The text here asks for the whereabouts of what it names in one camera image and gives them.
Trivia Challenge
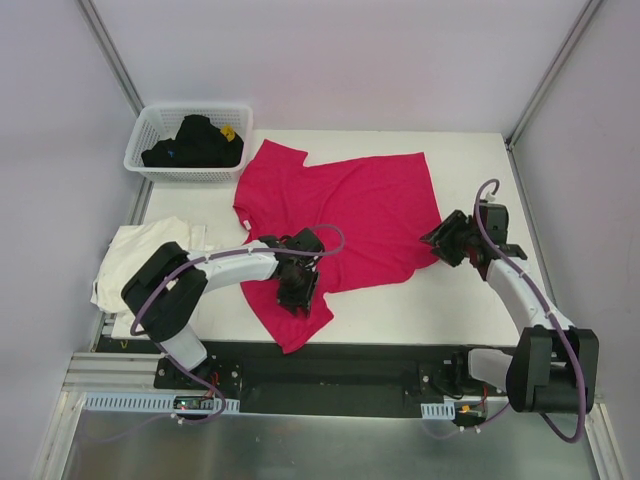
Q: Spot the pink t shirt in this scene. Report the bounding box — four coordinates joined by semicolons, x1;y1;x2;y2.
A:
233;140;441;354

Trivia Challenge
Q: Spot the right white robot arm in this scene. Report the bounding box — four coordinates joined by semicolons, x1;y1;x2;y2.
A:
421;201;599;414

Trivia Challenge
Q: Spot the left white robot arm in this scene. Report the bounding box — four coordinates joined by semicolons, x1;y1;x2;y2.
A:
121;228;326;389

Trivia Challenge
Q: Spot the black t shirt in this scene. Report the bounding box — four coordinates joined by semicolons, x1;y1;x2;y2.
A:
141;114;244;169

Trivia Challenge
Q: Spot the white t shirt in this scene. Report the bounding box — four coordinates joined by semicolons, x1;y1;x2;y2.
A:
91;216;224;339

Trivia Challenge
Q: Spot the white plastic laundry basket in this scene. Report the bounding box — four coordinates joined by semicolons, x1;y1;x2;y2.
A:
123;101;254;184

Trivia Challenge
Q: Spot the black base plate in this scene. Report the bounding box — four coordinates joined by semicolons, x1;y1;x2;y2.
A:
152;339;521;416

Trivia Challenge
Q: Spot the right white cable duct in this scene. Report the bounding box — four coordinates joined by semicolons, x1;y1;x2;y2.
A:
420;402;456;421

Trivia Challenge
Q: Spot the white cable duct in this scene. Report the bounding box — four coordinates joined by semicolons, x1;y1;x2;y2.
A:
420;402;456;421
84;392;240;416

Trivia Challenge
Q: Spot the left white cable duct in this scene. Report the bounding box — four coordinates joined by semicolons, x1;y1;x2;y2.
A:
84;392;240;416

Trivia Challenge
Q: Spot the right aluminium frame post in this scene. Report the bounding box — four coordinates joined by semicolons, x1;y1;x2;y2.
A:
505;0;606;151

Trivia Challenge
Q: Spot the aluminium frame post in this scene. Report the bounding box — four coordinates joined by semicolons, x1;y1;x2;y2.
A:
505;0;606;151
75;0;145;115

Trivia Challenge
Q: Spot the left aluminium frame post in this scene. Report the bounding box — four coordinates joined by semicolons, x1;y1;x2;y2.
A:
75;0;145;115

